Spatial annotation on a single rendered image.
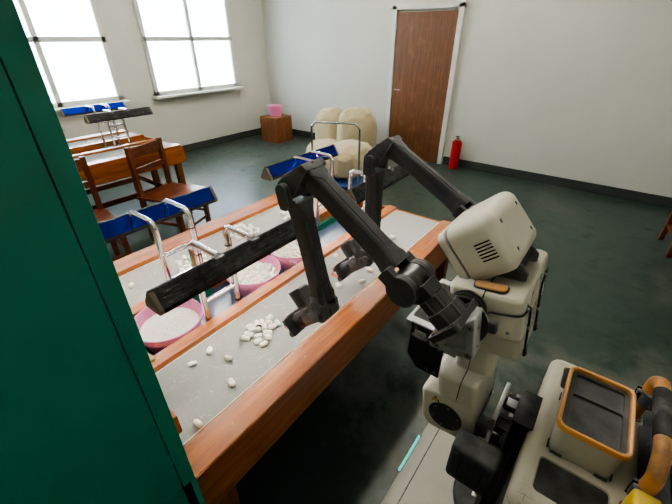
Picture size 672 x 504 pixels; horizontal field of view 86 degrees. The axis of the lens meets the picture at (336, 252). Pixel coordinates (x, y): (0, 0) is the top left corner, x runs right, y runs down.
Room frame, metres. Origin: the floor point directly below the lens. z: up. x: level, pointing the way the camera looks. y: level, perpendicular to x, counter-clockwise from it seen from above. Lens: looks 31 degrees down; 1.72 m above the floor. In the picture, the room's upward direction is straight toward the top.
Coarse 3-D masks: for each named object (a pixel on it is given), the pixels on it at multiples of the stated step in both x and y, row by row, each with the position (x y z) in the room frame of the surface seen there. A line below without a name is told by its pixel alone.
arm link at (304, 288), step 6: (300, 288) 0.88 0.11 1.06; (306, 288) 0.89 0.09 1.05; (294, 294) 0.88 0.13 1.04; (300, 294) 0.88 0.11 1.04; (306, 294) 0.87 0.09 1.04; (294, 300) 0.88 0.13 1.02; (300, 300) 0.87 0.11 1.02; (306, 300) 0.86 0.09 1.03; (300, 306) 0.86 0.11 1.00; (312, 312) 0.81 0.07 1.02; (318, 312) 0.80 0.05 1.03; (312, 318) 0.81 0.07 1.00; (318, 318) 0.79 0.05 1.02
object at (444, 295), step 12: (444, 288) 0.63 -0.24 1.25; (432, 300) 0.61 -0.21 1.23; (444, 300) 0.61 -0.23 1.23; (456, 300) 0.61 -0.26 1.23; (432, 312) 0.60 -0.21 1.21; (444, 312) 0.58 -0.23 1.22; (456, 312) 0.58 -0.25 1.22; (468, 312) 0.59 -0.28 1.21; (432, 324) 0.60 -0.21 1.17; (444, 324) 0.57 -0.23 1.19; (456, 324) 0.55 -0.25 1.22; (432, 336) 0.57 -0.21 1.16; (444, 336) 0.55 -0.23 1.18
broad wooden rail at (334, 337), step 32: (448, 224) 1.90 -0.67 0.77; (416, 256) 1.54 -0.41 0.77; (384, 288) 1.28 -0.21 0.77; (352, 320) 1.07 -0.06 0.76; (384, 320) 1.24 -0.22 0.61; (320, 352) 0.90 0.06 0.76; (352, 352) 1.03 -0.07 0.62; (256, 384) 0.77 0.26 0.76; (288, 384) 0.77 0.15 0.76; (320, 384) 0.87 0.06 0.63; (224, 416) 0.65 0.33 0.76; (256, 416) 0.65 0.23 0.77; (288, 416) 0.74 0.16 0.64; (192, 448) 0.56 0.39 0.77; (224, 448) 0.56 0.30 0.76; (256, 448) 0.63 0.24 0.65; (224, 480) 0.53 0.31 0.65
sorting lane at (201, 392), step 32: (384, 224) 1.96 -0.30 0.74; (416, 224) 1.96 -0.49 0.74; (352, 256) 1.59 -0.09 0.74; (288, 288) 1.31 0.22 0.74; (352, 288) 1.31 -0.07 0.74; (192, 352) 0.92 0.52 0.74; (224, 352) 0.92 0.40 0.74; (256, 352) 0.92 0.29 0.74; (288, 352) 0.92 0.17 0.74; (160, 384) 0.79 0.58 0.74; (192, 384) 0.79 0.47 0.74; (224, 384) 0.79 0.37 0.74; (192, 416) 0.67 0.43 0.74
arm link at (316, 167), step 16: (320, 160) 0.87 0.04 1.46; (288, 176) 0.85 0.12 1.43; (304, 176) 0.82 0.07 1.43; (320, 176) 0.82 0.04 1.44; (304, 192) 0.88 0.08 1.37; (320, 192) 0.80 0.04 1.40; (336, 192) 0.79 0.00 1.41; (336, 208) 0.78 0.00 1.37; (352, 208) 0.77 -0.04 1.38; (352, 224) 0.75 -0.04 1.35; (368, 224) 0.74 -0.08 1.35; (368, 240) 0.72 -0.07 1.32; (384, 240) 0.72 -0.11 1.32; (384, 256) 0.69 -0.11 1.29; (400, 256) 0.69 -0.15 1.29; (384, 272) 0.66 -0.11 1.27; (432, 272) 0.68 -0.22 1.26; (400, 288) 0.63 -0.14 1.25; (416, 288) 0.62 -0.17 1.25; (400, 304) 0.63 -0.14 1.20
